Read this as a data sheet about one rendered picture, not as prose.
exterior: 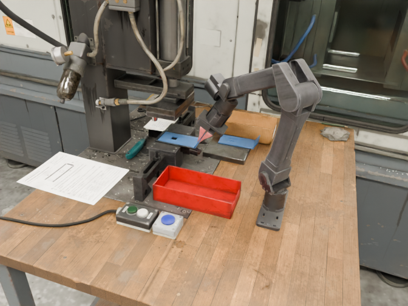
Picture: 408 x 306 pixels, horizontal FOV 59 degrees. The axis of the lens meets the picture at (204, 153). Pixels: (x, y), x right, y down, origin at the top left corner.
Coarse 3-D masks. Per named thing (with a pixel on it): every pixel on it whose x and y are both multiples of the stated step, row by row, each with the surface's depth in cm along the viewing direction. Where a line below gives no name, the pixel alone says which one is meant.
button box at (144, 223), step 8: (120, 208) 106; (144, 208) 105; (152, 208) 106; (96, 216) 105; (120, 216) 102; (128, 216) 102; (136, 216) 102; (144, 216) 102; (152, 216) 103; (32, 224) 101; (40, 224) 101; (48, 224) 101; (56, 224) 101; (64, 224) 102; (72, 224) 102; (120, 224) 103; (128, 224) 102; (136, 224) 101; (144, 224) 100; (152, 224) 102
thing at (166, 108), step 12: (120, 84) 123; (132, 84) 121; (144, 84) 120; (156, 84) 124; (168, 84) 120; (180, 84) 122; (192, 84) 122; (168, 96) 119; (180, 96) 118; (192, 96) 127; (156, 108) 115; (168, 108) 115; (180, 108) 118; (156, 120) 120
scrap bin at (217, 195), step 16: (160, 176) 114; (176, 176) 121; (192, 176) 119; (208, 176) 116; (160, 192) 111; (176, 192) 109; (192, 192) 117; (208, 192) 117; (224, 192) 117; (192, 208) 110; (208, 208) 108; (224, 208) 106
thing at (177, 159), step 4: (152, 152) 125; (160, 152) 124; (180, 152) 127; (184, 152) 138; (152, 156) 126; (168, 156) 124; (172, 156) 123; (176, 156) 123; (180, 156) 128; (168, 160) 124; (172, 160) 124; (176, 160) 124; (180, 160) 129; (164, 164) 126; (168, 164) 125; (172, 164) 125; (176, 164) 125; (180, 164) 129; (160, 168) 127; (164, 168) 127
